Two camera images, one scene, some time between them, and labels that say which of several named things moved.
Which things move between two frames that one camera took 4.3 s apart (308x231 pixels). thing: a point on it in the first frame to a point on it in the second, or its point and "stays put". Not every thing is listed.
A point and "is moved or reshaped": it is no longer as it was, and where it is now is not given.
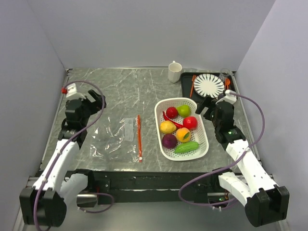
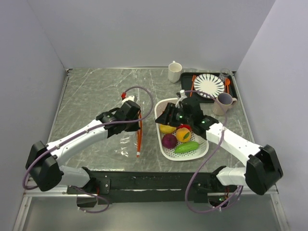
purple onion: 169,141 stays put
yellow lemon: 167,127 stays put
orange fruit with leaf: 183,134 stays put
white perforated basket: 198,135 stays put
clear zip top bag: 116,138 is moved or reshaped
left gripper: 95,107 to 134,128
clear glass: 224,74 stays put
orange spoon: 227,82 stays put
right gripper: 200,106 to 170,109
